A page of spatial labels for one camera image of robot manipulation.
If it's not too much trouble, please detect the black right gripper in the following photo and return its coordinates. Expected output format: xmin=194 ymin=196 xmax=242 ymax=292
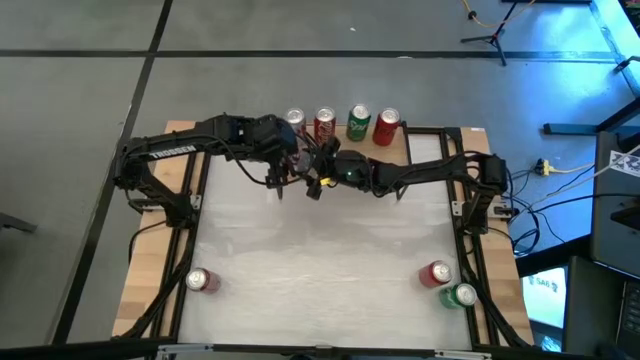
xmin=305 ymin=135 xmax=376 ymax=201

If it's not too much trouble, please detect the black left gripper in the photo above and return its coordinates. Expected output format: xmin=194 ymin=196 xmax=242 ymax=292
xmin=244 ymin=114 xmax=300 ymax=201

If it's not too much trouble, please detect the red Coca-Cola can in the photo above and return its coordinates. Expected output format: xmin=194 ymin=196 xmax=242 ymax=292
xmin=313 ymin=105 xmax=338 ymax=146
xmin=184 ymin=267 xmax=222 ymax=295

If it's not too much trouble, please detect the green Sprite can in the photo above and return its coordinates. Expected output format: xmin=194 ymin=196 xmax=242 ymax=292
xmin=345 ymin=103 xmax=373 ymax=143
xmin=438 ymin=282 xmax=478 ymax=310

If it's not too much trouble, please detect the red can black script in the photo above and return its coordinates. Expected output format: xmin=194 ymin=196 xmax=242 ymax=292
xmin=418 ymin=259 xmax=454 ymax=290
xmin=371 ymin=107 xmax=402 ymax=148

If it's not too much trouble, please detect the black tripod stand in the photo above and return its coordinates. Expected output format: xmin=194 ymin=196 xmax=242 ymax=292
xmin=459 ymin=0 xmax=539 ymax=67

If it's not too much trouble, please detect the yellow power plug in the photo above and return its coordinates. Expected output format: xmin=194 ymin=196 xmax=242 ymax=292
xmin=533 ymin=157 xmax=599 ymax=177

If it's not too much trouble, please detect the black stand base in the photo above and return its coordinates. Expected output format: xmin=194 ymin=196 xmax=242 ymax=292
xmin=542 ymin=97 xmax=640 ymax=139

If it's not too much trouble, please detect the computer monitor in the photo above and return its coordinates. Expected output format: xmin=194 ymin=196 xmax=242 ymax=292
xmin=519 ymin=264 xmax=571 ymax=331

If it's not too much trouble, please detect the grey stand foot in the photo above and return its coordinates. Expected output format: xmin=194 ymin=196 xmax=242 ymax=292
xmin=0 ymin=212 xmax=39 ymax=234

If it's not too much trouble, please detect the black desk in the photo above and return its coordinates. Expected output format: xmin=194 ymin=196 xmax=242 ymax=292
xmin=589 ymin=130 xmax=640 ymax=281

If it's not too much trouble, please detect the black computer case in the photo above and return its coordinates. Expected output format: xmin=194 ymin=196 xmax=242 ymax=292
xmin=562 ymin=255 xmax=626 ymax=360

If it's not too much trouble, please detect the patterned marker paper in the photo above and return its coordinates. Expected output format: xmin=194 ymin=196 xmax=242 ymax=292
xmin=608 ymin=149 xmax=640 ymax=180

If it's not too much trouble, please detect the black stand foot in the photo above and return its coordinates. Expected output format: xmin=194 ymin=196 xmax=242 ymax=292
xmin=614 ymin=54 xmax=640 ymax=74

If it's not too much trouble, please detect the black keyboard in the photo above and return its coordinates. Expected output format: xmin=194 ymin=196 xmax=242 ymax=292
xmin=615 ymin=279 xmax=640 ymax=356

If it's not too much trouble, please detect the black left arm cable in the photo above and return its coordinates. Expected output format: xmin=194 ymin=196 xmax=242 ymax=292
xmin=214 ymin=133 xmax=274 ymax=187

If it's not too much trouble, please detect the black aluminium table frame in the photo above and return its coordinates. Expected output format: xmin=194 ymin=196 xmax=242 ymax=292
xmin=112 ymin=112 xmax=536 ymax=360

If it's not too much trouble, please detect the wooden shelf black metal frame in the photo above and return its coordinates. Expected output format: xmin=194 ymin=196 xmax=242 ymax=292
xmin=273 ymin=118 xmax=416 ymax=202

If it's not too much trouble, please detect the black curved cable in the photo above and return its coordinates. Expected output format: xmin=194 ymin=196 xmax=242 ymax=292
xmin=128 ymin=222 xmax=169 ymax=264

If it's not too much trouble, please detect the black power cable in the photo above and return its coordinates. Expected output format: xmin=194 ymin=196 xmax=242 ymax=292
xmin=504 ymin=164 xmax=640 ymax=259

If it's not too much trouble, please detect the yellow cable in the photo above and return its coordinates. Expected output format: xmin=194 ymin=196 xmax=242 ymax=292
xmin=460 ymin=0 xmax=539 ymax=30

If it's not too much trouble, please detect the white cable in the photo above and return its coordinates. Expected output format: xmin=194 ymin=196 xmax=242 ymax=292
xmin=574 ymin=144 xmax=640 ymax=184

